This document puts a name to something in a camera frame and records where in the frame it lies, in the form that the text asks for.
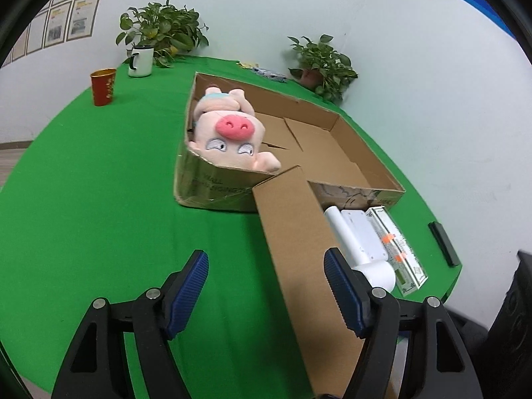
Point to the white enamel mug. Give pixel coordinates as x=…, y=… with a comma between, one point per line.
x=141, y=61

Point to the large leafy potted plant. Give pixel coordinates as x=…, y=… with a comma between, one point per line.
x=166, y=25

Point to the yellow packet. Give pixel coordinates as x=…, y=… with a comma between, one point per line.
x=247, y=65

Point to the black remote control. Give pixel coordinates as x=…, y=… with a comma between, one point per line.
x=444, y=243

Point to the black textured furniture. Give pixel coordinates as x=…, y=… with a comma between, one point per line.
x=511, y=320

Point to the green tablecloth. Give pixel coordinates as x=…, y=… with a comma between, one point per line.
x=104, y=199

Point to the white plastic device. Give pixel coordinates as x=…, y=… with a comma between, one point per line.
x=361, y=232

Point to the white and green medicine box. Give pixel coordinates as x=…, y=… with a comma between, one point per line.
x=401, y=253

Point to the brown cardboard box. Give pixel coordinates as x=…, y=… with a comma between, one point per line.
x=316, y=149

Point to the pink pig plush toy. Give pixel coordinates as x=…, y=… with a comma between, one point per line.
x=232, y=129

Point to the red paper cup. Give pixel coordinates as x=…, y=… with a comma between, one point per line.
x=103, y=89

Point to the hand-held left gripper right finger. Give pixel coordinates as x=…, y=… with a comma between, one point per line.
x=343, y=291

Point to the small plant in brown pot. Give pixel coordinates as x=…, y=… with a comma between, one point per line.
x=324, y=64

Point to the row of framed wall certificates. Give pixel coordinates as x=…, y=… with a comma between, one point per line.
x=70, y=16

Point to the blue and white packet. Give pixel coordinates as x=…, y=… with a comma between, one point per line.
x=270, y=75

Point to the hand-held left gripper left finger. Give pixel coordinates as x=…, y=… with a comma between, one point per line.
x=189, y=291

